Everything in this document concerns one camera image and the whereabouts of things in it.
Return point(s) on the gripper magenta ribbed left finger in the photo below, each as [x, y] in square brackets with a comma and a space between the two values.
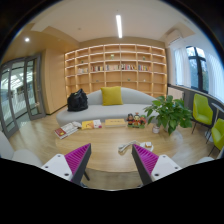
[77, 161]

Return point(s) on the green chair far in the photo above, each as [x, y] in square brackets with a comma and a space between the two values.
[202, 112]

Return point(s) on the glass double door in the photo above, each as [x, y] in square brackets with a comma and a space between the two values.
[20, 93]

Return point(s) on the wall air conditioner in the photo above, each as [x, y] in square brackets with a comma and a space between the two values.
[174, 36]

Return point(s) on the round wooden coffee table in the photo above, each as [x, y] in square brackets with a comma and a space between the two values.
[106, 141]

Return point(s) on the green chair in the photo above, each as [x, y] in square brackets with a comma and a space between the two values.
[217, 133]
[202, 112]

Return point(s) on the grey curved sofa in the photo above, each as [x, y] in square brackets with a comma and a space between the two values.
[133, 101]

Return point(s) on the colourful toy figures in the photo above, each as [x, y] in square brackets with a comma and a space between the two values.
[136, 120]

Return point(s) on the green potted plant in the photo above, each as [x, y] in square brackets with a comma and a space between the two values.
[169, 113]

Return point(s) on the green chair near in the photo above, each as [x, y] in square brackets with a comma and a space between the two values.
[217, 133]

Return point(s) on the white pink book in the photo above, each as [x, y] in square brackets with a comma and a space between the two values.
[97, 123]

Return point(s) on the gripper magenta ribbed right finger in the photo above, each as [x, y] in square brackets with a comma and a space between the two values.
[145, 161]

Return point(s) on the open magazine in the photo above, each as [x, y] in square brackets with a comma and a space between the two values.
[67, 129]

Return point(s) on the yellow book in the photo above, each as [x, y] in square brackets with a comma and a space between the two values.
[87, 125]

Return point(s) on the dark framed window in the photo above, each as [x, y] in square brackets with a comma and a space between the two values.
[198, 69]

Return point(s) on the black backpack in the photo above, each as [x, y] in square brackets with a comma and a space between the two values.
[77, 101]

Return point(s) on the yellow cushion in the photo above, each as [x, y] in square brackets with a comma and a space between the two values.
[111, 96]

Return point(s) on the wooden wall bookshelf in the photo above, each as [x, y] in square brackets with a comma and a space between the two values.
[135, 66]

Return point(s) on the yellow flat box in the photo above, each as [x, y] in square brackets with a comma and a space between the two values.
[115, 123]

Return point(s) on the ceiling strip light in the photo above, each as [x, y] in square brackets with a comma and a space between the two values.
[119, 26]

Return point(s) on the white armchair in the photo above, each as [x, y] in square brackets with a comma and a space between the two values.
[22, 155]

